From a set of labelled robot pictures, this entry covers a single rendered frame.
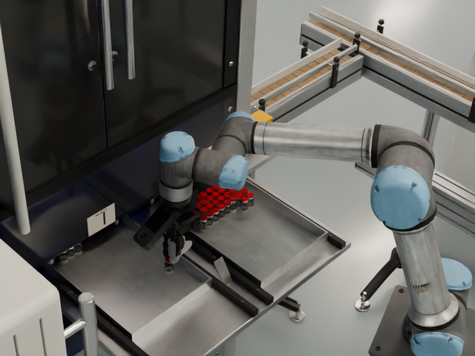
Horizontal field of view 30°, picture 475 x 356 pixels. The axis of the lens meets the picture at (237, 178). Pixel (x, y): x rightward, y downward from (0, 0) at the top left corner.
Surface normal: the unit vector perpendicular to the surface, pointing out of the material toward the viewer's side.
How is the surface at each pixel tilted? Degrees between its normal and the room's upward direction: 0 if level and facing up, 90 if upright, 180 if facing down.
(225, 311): 0
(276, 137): 46
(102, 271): 0
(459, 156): 90
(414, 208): 84
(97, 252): 0
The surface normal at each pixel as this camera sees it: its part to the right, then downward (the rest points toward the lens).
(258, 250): 0.04, -0.77
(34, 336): 0.71, 0.47
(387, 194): -0.29, 0.51
